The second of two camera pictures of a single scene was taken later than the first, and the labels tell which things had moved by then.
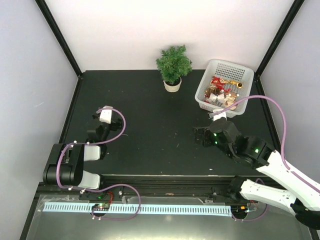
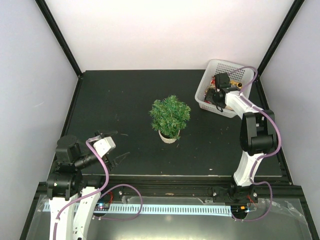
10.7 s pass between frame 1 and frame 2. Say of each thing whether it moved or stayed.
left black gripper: moved
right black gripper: moved
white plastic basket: stayed
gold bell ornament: stayed
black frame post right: stayed
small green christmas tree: moved
